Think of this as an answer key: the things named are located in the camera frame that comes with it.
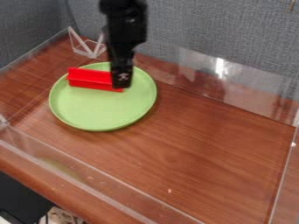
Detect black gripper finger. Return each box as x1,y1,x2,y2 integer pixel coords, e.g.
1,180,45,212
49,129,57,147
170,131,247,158
106,43,116,70
110,66,133,88

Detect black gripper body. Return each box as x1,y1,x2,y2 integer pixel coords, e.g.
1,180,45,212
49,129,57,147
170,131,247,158
98,0,148,67

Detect red rectangular block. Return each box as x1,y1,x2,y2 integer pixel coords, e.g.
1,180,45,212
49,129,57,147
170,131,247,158
66,67,124,93

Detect green round plate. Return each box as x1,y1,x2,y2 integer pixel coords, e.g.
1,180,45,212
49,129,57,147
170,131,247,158
48,66,157,131

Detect white power strip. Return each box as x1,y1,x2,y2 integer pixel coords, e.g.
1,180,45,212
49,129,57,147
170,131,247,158
46,206,86,224

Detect clear acrylic corner bracket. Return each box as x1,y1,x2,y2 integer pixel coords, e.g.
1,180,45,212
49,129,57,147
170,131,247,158
68,26,106,59

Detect clear acrylic enclosure walls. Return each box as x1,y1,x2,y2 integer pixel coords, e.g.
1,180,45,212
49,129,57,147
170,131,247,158
0,32,299,224

